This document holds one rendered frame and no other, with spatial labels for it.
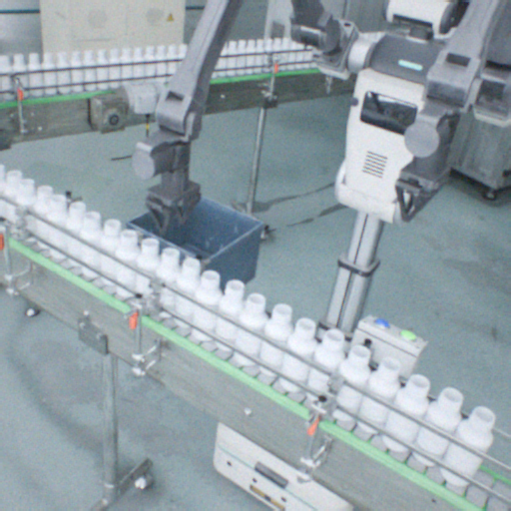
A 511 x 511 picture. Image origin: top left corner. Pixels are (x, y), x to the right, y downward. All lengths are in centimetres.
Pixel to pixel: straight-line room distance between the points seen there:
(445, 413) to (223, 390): 49
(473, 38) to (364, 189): 68
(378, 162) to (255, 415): 73
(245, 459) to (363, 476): 93
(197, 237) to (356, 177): 71
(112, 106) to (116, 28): 269
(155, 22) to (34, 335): 337
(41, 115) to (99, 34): 266
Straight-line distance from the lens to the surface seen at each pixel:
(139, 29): 544
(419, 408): 112
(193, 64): 114
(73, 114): 274
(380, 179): 160
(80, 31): 520
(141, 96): 267
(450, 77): 102
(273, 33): 735
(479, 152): 482
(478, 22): 107
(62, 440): 244
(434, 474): 120
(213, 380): 133
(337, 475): 129
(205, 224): 204
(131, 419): 248
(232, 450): 214
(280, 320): 117
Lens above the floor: 189
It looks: 33 degrees down
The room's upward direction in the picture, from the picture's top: 8 degrees clockwise
